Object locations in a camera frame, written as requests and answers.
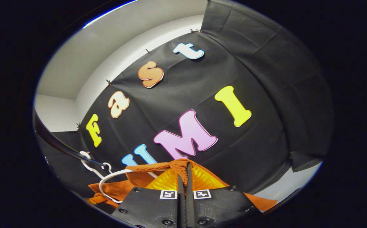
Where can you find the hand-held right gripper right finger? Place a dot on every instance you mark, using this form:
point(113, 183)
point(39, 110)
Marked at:
point(189, 205)

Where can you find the row of black backdrop clips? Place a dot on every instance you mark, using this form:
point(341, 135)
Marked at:
point(108, 83)

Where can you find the white clothes hanger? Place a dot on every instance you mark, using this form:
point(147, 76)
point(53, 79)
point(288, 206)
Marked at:
point(102, 183)
point(90, 166)

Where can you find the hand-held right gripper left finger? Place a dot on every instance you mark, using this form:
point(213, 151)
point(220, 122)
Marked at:
point(180, 205)

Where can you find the black clothes rack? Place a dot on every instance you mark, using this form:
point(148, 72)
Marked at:
point(53, 141)

